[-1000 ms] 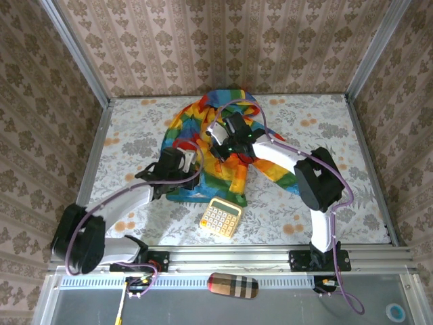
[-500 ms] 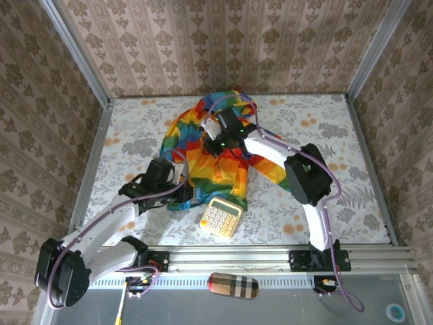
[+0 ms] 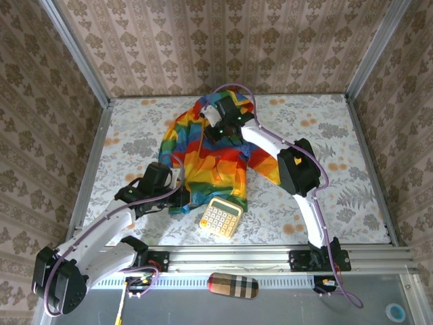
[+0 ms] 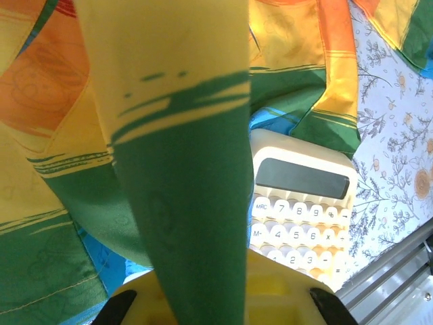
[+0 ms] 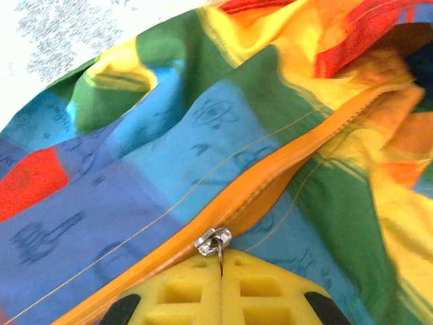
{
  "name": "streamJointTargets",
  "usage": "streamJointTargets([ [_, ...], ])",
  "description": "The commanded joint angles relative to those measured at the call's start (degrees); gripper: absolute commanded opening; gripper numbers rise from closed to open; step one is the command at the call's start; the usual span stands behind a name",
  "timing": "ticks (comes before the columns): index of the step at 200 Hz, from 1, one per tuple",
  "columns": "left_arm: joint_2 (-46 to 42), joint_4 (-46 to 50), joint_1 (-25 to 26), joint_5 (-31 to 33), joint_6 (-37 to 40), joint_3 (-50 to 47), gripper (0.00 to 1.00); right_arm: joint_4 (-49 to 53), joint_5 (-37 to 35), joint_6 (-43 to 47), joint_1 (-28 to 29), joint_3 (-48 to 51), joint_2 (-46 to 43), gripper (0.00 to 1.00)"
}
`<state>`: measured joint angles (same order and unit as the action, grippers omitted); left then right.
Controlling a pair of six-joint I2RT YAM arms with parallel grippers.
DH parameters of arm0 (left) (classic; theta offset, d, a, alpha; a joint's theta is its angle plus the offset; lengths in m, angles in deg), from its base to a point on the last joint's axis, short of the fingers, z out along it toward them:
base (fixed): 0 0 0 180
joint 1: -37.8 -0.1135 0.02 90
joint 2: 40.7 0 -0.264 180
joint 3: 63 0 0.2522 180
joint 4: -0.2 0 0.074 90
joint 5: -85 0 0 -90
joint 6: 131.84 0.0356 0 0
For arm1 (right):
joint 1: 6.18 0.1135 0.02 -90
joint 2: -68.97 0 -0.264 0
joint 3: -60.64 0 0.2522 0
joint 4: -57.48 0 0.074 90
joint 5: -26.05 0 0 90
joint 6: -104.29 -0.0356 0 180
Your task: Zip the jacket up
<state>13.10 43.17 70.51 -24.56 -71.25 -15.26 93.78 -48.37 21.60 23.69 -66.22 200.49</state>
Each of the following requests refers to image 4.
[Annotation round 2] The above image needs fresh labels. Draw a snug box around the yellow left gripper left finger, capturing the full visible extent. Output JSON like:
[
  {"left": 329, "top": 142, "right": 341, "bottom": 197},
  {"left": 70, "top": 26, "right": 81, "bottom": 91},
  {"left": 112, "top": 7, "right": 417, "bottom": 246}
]
[{"left": 97, "top": 270, "right": 179, "bottom": 325}]

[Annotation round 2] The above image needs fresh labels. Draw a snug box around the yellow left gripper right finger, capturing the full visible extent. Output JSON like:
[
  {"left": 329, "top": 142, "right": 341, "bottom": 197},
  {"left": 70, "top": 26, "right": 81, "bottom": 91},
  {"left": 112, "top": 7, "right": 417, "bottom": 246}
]
[{"left": 244, "top": 249, "right": 359, "bottom": 325}]

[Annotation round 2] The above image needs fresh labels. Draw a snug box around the multicoloured zip jacket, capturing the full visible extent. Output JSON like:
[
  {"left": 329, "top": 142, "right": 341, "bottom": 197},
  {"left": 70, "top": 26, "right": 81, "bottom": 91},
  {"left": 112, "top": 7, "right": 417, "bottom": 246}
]
[{"left": 0, "top": 0, "right": 433, "bottom": 325}]

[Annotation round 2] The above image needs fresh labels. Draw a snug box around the cream calculator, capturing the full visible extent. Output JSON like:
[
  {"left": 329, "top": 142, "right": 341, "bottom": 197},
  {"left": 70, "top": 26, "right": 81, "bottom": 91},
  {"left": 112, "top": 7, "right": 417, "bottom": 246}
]
[{"left": 248, "top": 127, "right": 359, "bottom": 295}]

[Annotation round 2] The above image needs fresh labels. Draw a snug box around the white floral tablecloth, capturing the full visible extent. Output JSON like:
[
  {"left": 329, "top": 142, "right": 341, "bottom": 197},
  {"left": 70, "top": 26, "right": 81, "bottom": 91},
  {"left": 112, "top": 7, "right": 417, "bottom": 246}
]
[{"left": 344, "top": 0, "right": 433, "bottom": 287}]

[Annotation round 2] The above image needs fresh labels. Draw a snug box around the aluminium frame rail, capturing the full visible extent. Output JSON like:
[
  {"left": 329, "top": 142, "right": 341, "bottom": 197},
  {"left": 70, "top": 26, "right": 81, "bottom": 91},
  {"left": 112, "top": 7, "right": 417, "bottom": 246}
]
[{"left": 337, "top": 225, "right": 433, "bottom": 325}]

